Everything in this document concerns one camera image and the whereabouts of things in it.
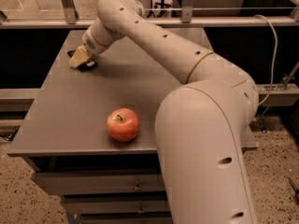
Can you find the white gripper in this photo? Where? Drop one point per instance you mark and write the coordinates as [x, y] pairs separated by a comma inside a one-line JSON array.
[[92, 45]]

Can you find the black rxbar chocolate wrapper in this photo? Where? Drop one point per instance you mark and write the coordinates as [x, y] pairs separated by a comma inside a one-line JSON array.
[[85, 66]]

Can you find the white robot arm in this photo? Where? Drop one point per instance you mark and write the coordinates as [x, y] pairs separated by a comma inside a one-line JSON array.
[[198, 126]]

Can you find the grey metal railing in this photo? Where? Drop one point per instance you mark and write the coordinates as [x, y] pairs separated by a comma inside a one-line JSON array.
[[71, 14]]

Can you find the red apple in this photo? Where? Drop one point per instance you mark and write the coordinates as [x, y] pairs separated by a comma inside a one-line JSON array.
[[122, 125]]

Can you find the grey drawer cabinet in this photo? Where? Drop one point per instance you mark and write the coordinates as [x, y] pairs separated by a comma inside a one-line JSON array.
[[65, 127]]

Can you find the top grey drawer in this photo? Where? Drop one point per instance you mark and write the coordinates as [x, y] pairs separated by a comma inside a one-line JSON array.
[[99, 182]]

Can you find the grey drawer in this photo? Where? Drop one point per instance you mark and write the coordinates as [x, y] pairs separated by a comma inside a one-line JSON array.
[[99, 182], [120, 203], [146, 218]]

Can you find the middle grey drawer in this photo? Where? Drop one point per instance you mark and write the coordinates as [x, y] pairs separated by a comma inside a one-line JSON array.
[[120, 203]]

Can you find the bottom grey drawer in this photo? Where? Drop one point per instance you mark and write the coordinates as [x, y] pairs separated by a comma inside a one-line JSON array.
[[146, 218]]

